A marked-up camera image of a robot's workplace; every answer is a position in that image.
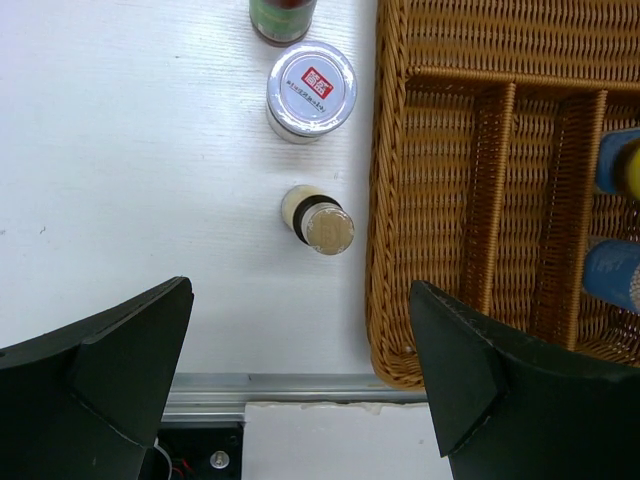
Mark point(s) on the left green sauce bottle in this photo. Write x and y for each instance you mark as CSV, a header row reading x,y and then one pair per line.
x,y
282,22

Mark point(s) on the woven wicker basket tray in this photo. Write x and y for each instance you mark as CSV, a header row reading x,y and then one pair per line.
x,y
487,122

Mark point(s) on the silver-top shaker bottle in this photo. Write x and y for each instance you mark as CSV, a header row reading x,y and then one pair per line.
x,y
611,272
608,168

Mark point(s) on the white-lid jar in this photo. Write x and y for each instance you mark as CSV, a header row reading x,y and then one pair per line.
x,y
311,91

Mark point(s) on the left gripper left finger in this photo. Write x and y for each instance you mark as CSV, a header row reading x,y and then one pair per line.
x,y
85,401

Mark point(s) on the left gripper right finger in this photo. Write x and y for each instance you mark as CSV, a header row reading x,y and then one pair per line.
x,y
507,405

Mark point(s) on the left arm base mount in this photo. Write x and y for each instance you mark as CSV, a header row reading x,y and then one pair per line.
x,y
196,451

